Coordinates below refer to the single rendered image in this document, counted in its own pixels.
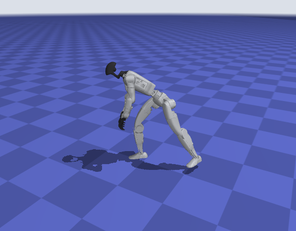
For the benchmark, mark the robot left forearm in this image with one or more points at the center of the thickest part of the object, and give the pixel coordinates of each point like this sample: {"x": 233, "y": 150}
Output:
{"x": 128, "y": 108}

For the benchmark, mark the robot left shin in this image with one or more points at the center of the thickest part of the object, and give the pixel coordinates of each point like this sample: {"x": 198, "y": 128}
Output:
{"x": 187, "y": 143}

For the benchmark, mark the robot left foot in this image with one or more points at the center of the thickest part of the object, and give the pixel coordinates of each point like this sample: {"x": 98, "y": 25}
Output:
{"x": 194, "y": 162}

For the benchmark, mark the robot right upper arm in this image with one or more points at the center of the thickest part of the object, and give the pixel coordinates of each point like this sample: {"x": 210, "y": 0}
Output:
{"x": 127, "y": 95}

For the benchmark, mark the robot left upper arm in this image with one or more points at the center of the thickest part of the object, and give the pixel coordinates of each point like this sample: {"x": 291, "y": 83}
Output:
{"x": 130, "y": 80}

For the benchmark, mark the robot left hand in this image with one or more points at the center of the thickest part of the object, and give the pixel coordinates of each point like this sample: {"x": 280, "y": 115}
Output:
{"x": 121, "y": 121}

